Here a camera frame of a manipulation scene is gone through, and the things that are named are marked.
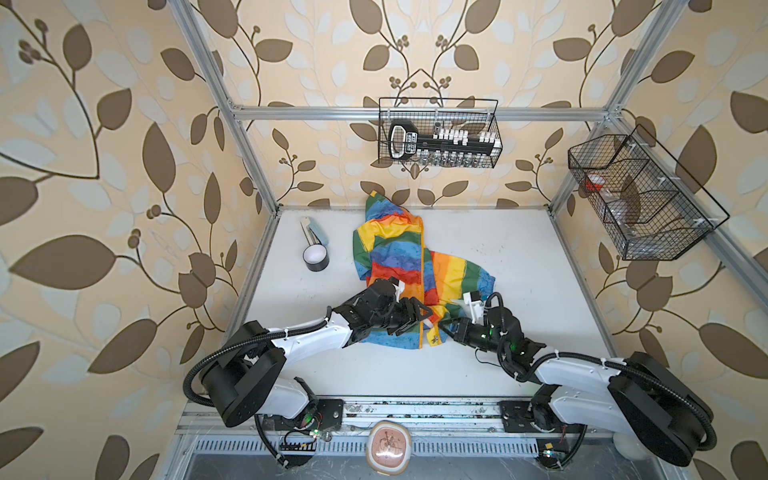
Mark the pink round timer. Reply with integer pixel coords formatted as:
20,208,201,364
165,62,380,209
365,421,413,476

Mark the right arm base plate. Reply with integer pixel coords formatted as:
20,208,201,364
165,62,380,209
498,400,581,435

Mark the rainbow striped jacket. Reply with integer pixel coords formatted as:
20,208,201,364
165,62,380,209
352,192,495,350

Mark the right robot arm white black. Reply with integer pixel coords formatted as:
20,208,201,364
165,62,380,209
439,292,718,467

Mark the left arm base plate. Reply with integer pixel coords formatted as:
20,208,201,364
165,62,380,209
261,398,344,432

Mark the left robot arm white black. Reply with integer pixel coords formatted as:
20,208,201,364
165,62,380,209
182,278,433,428

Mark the right wire basket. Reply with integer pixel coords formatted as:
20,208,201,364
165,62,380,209
568,124,730,261

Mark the black socket set rail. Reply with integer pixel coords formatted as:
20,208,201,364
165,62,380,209
384,120,503,162

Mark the black tape roll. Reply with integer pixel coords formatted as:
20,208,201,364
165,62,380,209
302,244,330,272

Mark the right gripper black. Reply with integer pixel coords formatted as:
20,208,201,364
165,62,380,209
438,315,508,358

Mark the back wire basket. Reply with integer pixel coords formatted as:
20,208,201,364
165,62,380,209
377,96,503,169

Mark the wire basket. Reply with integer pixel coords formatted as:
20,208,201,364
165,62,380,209
377,96,503,169
568,124,730,261

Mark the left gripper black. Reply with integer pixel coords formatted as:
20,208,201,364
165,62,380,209
370,294,436,333

